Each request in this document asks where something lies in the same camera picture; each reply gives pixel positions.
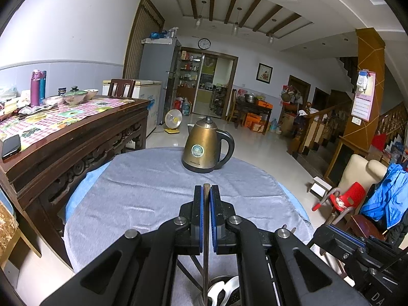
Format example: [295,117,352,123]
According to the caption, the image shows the grey refrigerator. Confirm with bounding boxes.
[138,36,182,125]

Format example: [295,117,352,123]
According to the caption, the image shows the red plastic chair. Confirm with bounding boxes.
[312,182,366,227]

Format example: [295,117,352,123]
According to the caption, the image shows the carved dark wooden sideboard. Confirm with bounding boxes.
[0,97,151,259]

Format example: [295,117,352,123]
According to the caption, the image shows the bronze electric kettle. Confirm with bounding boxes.
[182,116,236,174]

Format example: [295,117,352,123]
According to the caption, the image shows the lidded green bowl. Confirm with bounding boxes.
[62,86,88,106]

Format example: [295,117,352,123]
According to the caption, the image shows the blue jacket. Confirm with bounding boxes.
[360,162,408,231]

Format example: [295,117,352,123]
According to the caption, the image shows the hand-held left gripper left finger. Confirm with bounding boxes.
[40,185,205,306]

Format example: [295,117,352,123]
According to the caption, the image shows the round electric fan heater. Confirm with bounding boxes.
[164,109,183,134]

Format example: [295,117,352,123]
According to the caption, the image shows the white ceramic spoon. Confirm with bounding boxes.
[208,276,240,306]

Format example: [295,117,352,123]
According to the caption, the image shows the white chest freezer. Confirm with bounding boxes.
[102,80,162,129]

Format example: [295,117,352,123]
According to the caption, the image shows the pink wall calendar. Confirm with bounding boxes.
[352,69,377,122]

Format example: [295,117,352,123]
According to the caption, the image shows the framed wall picture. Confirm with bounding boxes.
[256,63,274,85]

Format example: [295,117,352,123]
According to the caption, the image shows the wooden stair railing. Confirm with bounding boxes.
[295,101,355,157]

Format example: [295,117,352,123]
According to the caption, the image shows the speckled brown panel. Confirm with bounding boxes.
[0,201,20,257]

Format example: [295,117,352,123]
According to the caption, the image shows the light blue table cover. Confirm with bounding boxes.
[65,161,311,227]

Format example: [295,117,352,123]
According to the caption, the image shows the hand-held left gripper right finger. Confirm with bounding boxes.
[210,185,372,306]

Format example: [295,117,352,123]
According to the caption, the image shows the small white stool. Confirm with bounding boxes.
[307,178,333,199]

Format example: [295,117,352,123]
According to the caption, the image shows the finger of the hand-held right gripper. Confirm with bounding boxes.
[308,225,367,263]

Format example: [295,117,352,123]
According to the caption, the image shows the beige armchair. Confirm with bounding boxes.
[336,154,397,205]

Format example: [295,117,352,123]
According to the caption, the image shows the orange cardboard boxes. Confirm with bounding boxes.
[244,112,267,135]

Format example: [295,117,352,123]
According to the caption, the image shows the dark wooden chair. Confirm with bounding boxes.
[107,79,136,99]

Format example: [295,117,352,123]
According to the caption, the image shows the checked floral table cover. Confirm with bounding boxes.
[0,97,135,141]

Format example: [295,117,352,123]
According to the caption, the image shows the cluttered wooden side table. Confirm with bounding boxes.
[234,93,275,132]

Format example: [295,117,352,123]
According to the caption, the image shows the long brown chopstick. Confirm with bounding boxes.
[203,183,211,305]

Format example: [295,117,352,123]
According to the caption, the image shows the purple water bottle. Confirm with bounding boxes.
[30,69,42,107]

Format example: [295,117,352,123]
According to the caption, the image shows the kitchen storage shelf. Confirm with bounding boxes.
[178,49,203,90]

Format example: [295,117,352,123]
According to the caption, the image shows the black smartphone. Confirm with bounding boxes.
[2,134,22,161]

